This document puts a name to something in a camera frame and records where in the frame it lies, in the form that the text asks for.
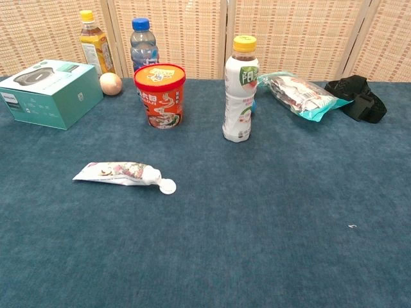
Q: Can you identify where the floral white tube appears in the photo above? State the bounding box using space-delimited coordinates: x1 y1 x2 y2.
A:
72 161 177 196

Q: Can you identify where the white yellow-capped drink bottle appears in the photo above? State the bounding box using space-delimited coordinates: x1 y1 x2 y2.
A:
222 35 260 143

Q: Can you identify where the blue-capped water bottle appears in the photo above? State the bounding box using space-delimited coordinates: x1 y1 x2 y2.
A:
130 17 160 73

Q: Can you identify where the yellow-capped tea bottle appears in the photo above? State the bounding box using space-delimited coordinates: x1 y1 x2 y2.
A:
79 10 116 76

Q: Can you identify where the teal cardboard box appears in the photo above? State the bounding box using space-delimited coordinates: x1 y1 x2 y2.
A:
0 59 105 131

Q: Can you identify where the blue tablecloth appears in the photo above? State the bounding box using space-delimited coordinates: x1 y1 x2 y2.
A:
0 74 411 308

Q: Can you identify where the red instant noodle cup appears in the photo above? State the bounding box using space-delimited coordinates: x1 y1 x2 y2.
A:
133 63 187 130

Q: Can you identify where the teal plastic snack package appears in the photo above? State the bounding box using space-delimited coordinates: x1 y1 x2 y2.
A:
258 71 354 123

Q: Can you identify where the beige egg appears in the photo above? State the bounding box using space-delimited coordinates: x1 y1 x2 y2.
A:
99 72 123 96

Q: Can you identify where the bamboo folding screen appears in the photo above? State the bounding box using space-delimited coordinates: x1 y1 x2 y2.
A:
0 0 411 83

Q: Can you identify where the black fabric strap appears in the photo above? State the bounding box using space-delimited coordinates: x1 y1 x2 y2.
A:
324 74 388 124

